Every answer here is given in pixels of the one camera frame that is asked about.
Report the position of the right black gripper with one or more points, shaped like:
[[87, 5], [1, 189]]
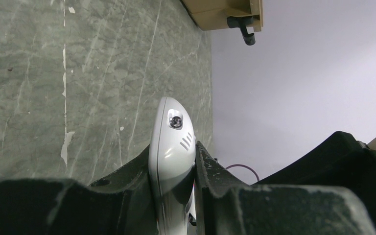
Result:
[[339, 161]]

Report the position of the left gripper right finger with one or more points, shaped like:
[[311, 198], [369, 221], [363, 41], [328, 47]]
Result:
[[227, 206]]

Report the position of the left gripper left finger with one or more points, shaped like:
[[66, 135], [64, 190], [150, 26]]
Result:
[[118, 204]]

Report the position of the white remote control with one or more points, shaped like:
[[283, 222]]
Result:
[[172, 153]]

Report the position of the tan plastic toolbox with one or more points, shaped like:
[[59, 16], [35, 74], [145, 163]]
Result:
[[246, 15]]

